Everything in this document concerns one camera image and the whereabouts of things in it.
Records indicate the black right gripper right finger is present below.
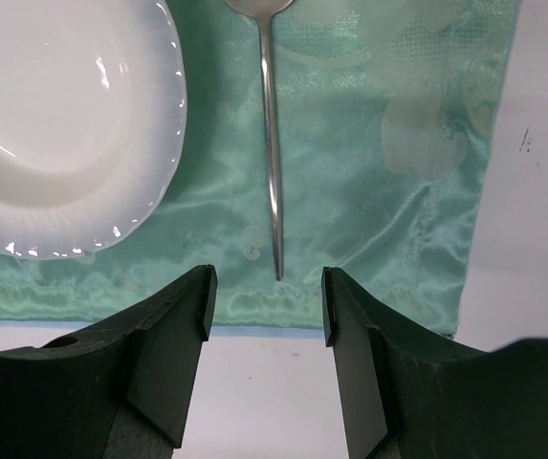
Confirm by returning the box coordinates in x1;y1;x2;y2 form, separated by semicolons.
321;268;548;458

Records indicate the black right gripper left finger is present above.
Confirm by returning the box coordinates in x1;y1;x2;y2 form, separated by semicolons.
0;265;217;458

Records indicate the teal patterned cloth placemat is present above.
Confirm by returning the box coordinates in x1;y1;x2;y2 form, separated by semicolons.
0;1;518;336

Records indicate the white ceramic plate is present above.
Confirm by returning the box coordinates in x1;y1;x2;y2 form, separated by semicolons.
0;1;187;261

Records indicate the silver spoon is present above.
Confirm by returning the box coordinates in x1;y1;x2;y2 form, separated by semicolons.
226;0;292;281

